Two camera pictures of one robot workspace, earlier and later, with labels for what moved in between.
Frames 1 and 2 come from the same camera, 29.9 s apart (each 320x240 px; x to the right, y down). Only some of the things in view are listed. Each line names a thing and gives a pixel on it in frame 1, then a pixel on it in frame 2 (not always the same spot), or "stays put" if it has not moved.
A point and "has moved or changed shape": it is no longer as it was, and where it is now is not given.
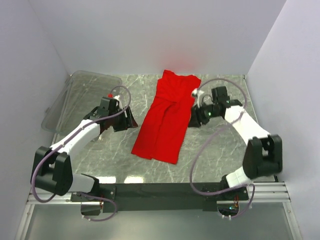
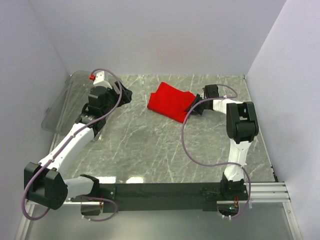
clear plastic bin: (79, 96) stays put
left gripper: (130, 122) → (126, 96)
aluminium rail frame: (274, 192) stays put
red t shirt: (163, 134) has moved or changed shape
